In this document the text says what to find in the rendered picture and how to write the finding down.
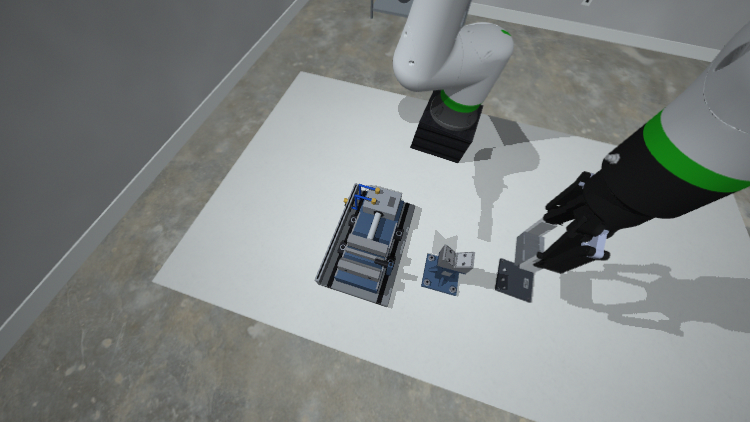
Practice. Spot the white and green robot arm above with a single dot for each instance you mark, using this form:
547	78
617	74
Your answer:
693	152

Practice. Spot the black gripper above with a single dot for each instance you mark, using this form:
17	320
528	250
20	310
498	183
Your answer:
600	215

